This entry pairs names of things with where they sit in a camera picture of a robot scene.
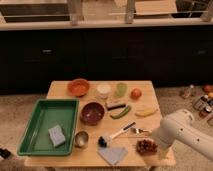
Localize dark red grape bunch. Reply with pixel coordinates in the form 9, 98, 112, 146
136, 139, 158, 155

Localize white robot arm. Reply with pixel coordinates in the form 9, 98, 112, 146
152, 109, 213, 161

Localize white cup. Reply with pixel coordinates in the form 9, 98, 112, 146
97, 83, 111, 99

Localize green plastic cup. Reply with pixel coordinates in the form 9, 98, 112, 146
115, 82, 127, 98

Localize small metal cup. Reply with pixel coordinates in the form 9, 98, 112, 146
74, 131, 89, 148

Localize black and tan eraser block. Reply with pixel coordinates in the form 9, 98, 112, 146
106, 102, 126, 111

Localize orange bowl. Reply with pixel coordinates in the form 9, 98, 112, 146
67, 78, 90, 97

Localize red tomato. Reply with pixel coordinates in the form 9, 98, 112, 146
130, 88, 142, 100

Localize green pepper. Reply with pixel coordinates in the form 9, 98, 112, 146
110, 105, 132, 119

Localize dark red bowl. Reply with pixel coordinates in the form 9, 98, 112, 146
80, 102, 105, 126

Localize wooden table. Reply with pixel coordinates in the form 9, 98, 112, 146
25, 81, 176, 168

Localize yellow banana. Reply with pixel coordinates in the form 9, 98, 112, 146
135, 108, 158, 117

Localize metal fork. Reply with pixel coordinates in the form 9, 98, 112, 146
131, 127, 151, 135

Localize blue grey cloth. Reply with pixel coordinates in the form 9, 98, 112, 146
97, 147, 128, 166

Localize blue grey sponge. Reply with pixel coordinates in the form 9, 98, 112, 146
48, 125, 66, 147

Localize green plastic tray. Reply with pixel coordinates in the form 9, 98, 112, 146
17, 99, 79, 156

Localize bottles on floor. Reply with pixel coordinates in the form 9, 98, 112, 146
180, 85, 213, 119

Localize black object on floor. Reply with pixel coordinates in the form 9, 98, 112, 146
0, 148, 11, 159

